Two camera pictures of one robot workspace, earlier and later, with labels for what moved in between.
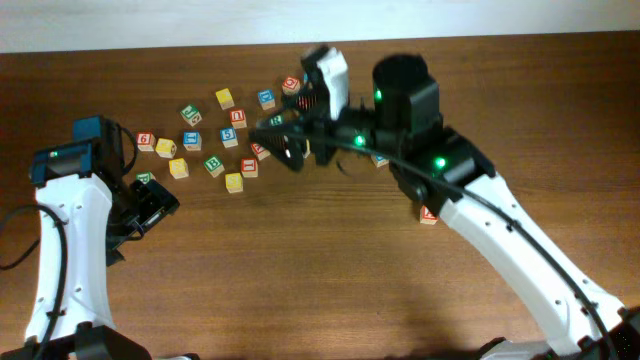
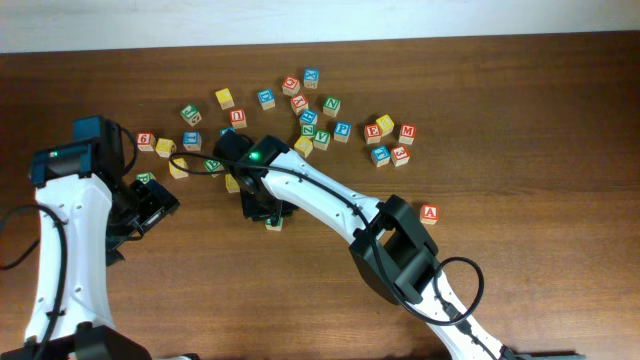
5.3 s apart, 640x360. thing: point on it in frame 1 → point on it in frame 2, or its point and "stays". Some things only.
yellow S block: [234, 182] stays
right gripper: [318, 105] → [261, 208]
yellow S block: [178, 168] stays
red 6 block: [145, 141] stays
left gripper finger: [112, 253] stays
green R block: [276, 120] → [274, 223]
